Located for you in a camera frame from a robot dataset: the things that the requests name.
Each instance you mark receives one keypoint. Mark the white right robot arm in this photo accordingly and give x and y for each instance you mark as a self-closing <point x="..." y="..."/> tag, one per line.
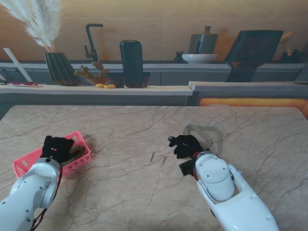
<point x="221" y="183"/>

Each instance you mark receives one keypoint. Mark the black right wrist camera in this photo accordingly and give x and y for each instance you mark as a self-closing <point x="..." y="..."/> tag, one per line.
<point x="186" y="168"/>

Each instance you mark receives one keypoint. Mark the pink plastic storage basket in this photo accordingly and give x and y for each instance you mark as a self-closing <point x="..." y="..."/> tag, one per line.
<point x="83" y="160"/>

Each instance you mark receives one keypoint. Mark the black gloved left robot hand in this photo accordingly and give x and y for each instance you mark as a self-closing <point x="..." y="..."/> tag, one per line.
<point x="56" y="149"/>

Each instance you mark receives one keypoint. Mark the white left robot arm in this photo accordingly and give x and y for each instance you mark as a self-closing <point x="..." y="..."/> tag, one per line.
<point x="31" y="190"/>

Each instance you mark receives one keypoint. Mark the tan braided belt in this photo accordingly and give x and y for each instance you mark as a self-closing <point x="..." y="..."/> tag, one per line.
<point x="77" y="152"/>

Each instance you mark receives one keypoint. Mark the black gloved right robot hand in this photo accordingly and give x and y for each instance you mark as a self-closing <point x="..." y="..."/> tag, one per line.
<point x="187" y="146"/>

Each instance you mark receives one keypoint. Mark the printed kitchen scene backdrop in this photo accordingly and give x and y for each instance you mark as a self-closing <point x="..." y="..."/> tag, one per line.
<point x="154" y="14"/>

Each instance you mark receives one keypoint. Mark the pale grey braided belt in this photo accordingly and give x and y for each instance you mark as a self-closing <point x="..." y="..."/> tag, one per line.
<point x="216" y="134"/>

